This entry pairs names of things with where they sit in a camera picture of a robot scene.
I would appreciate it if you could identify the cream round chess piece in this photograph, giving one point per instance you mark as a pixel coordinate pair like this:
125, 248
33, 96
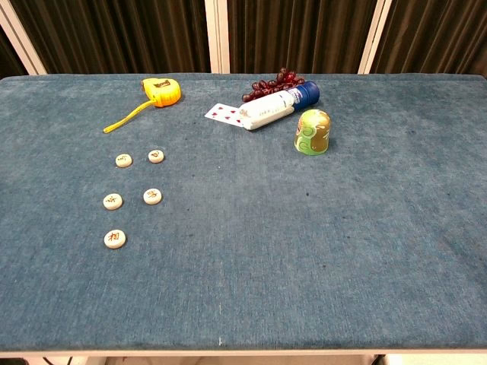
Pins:
152, 196
113, 201
124, 160
115, 239
156, 156

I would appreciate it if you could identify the blue table cloth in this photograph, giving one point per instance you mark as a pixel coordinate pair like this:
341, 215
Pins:
243, 247

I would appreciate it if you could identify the hearts playing card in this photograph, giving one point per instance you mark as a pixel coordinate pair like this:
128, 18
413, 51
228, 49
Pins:
222, 113

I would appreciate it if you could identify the white bottle with blue cap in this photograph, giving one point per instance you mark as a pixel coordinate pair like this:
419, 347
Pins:
266, 106

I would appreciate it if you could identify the green patterned cup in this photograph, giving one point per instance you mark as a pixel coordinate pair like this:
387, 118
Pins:
314, 133

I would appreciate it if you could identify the dark red grape bunch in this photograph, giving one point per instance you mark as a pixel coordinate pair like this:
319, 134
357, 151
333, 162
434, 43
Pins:
268, 85

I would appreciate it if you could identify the yellow tape measure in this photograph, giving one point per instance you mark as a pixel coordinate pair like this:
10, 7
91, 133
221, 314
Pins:
163, 91

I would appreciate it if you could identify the dark pleated curtain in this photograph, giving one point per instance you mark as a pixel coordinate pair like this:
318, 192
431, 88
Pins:
125, 34
7, 53
437, 34
300, 34

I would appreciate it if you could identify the white frame post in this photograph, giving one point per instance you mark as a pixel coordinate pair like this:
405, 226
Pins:
374, 38
217, 36
21, 36

